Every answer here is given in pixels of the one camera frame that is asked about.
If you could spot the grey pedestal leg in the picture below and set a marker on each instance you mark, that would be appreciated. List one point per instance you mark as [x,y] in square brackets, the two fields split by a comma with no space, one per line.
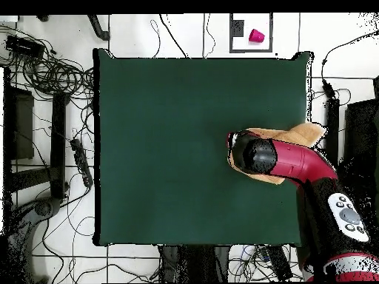
[44,207]

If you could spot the dark green table cloth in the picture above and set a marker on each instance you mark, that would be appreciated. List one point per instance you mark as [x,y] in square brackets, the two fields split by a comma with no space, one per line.
[148,192]

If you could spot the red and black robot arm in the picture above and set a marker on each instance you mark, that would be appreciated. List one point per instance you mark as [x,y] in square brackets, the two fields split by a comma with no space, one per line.
[296,162]

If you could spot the black upright bar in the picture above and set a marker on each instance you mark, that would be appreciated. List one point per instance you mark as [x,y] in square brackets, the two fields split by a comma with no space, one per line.
[332,118]

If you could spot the pink plastic cup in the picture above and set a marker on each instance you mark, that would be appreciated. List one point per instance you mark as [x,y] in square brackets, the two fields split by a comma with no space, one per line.
[256,36]

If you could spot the large black box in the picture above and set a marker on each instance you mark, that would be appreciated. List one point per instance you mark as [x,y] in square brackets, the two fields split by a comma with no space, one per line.
[361,124]

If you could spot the black power supply box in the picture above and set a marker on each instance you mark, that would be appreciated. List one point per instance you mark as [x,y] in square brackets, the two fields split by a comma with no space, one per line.
[25,46]

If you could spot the black angled leg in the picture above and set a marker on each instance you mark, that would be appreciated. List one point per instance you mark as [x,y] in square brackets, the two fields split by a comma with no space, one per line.
[99,29]

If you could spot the black robot pedestal stand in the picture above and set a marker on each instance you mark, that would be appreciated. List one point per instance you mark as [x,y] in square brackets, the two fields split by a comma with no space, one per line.
[195,263]

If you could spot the orange terry towel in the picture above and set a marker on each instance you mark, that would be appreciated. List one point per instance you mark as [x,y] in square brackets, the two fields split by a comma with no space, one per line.
[302,133]

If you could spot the black frame stand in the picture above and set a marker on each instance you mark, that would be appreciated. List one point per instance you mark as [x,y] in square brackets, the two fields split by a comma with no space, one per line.
[57,142]

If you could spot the long black power strip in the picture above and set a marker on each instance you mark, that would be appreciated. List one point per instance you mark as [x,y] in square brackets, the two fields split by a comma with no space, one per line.
[81,162]

